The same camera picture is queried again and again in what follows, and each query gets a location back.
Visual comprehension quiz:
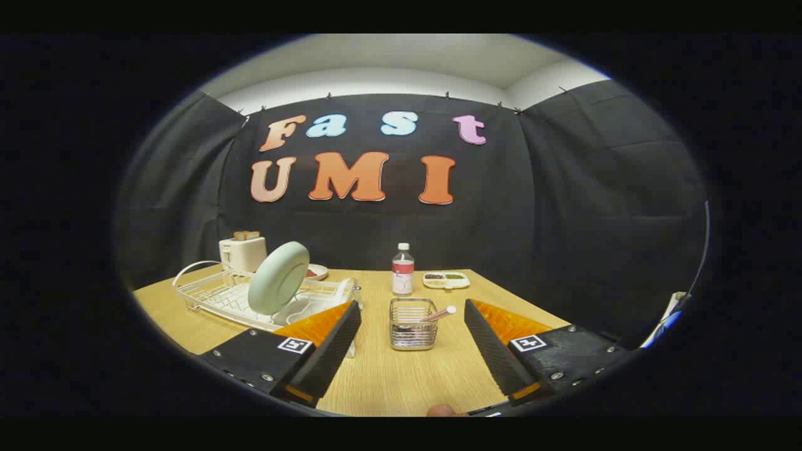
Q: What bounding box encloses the white wire dish rack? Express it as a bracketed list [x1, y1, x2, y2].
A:
[172, 260, 363, 333]

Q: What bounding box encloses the metal wire basket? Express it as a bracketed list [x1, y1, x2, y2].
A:
[389, 298, 439, 351]

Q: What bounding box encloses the white toaster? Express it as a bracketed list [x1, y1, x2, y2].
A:
[219, 237, 268, 273]

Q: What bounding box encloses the clear bottle red label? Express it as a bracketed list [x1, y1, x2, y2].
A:
[392, 243, 415, 296]

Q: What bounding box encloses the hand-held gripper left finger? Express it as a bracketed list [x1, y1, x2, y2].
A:
[197, 299, 363, 409]

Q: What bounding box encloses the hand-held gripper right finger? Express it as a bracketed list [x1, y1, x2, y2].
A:
[464, 298, 627, 407]

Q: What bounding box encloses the light green plate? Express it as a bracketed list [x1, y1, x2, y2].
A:
[248, 242, 311, 316]

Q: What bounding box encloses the black backdrop cloth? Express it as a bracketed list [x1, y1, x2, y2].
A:
[116, 80, 709, 351]

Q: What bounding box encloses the white divided condiment dish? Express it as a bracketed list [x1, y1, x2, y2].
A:
[422, 271, 471, 290]

